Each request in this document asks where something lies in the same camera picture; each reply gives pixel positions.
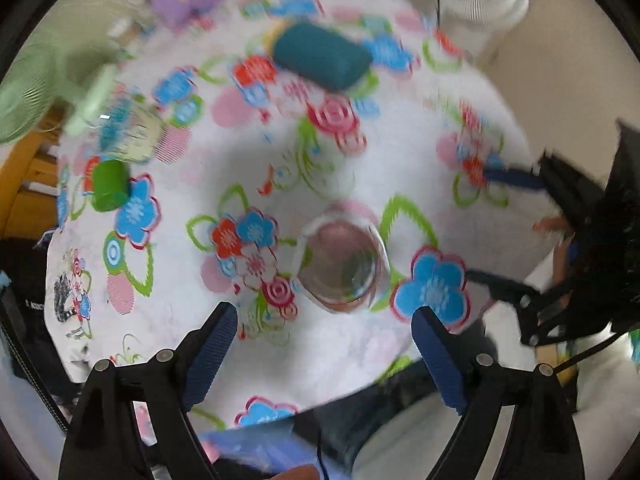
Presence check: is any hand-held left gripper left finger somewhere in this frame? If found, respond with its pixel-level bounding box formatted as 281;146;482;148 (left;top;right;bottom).
58;302;239;480

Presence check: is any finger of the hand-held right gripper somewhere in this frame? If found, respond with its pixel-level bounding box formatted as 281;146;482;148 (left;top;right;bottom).
465;269;546;311
483;167;547;196

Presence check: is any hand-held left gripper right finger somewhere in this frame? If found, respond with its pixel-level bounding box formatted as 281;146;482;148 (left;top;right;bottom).
411;306;586;480

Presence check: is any clear glass cup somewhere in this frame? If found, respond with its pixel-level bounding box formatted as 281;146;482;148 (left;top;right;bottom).
296;211;391;315

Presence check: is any green cylinder cup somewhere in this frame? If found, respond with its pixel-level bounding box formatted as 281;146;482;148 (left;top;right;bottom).
91;159;130;212

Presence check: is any person's right hand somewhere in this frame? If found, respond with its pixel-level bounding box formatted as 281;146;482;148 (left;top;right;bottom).
533;215;576;235

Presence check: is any floral printed tablecloth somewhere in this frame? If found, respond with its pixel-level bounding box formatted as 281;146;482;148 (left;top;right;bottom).
44;0;532;429

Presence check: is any teal pouch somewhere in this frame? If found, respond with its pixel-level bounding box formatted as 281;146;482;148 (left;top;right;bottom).
272;22;374;93

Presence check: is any green electric fan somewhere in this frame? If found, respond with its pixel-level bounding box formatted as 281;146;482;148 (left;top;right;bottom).
0;20;126;145

